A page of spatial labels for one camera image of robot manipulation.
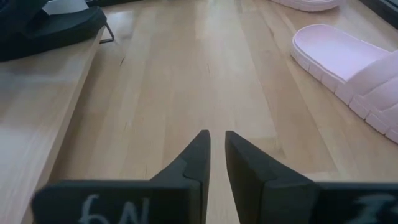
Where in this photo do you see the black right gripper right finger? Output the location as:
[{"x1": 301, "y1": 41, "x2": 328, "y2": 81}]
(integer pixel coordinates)
[{"x1": 225, "y1": 130, "x2": 398, "y2": 224}]

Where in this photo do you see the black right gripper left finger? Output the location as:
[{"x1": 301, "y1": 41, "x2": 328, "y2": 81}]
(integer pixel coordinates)
[{"x1": 30, "y1": 129, "x2": 211, "y2": 224}]

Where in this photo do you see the black rubber slide sandal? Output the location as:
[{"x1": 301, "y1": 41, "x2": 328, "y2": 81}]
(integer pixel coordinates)
[
  {"x1": 0, "y1": 0, "x2": 50, "y2": 40},
  {"x1": 0, "y1": 6, "x2": 108, "y2": 62}
]

